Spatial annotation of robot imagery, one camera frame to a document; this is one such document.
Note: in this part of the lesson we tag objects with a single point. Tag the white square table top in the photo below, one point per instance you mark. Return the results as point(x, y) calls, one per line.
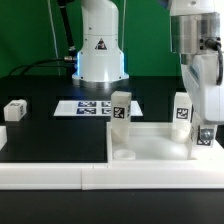
point(152, 142)

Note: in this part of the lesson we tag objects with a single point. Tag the white U-shaped obstacle fence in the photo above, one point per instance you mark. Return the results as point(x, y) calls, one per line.
point(113, 175)

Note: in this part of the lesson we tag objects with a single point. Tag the white marker base plate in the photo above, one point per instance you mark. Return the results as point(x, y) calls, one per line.
point(73, 108)

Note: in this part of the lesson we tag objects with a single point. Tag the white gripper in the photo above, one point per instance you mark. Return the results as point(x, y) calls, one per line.
point(199, 78)

